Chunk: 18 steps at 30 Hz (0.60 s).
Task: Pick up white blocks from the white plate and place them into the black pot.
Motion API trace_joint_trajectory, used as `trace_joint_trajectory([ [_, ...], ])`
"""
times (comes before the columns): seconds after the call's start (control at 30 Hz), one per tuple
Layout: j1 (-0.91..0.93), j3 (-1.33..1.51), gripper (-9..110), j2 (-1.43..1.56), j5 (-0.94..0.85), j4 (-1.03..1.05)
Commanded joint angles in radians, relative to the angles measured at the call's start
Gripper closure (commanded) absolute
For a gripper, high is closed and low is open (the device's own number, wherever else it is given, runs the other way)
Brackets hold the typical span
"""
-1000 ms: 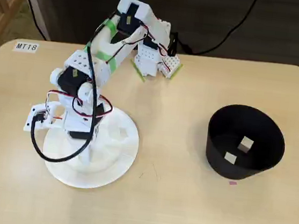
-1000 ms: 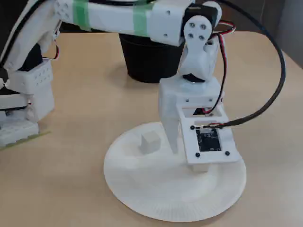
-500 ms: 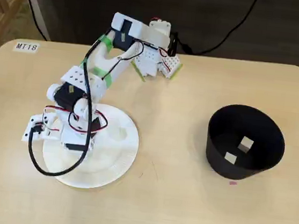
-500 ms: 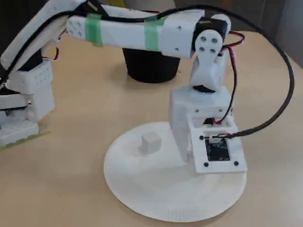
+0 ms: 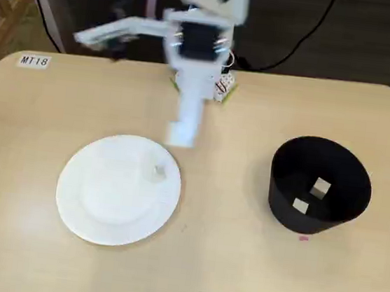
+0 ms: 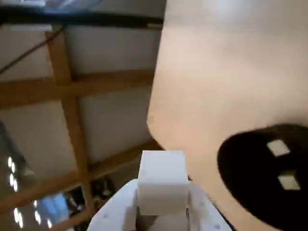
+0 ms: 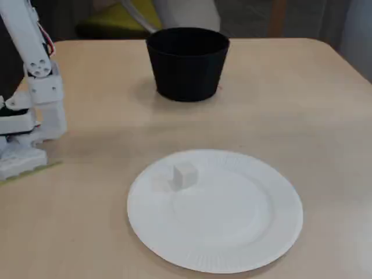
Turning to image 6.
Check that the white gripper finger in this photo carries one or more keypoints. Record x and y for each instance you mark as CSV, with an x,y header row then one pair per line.
x,y
113,211
204,216

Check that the white cube block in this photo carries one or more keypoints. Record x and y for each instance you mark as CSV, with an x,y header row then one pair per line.
x,y
288,180
163,185
278,148

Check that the black horizontal bar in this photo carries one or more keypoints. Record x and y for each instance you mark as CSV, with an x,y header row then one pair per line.
x,y
96,19

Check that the light wooden frame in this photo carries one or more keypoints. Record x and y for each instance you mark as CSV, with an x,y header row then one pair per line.
x,y
69,96

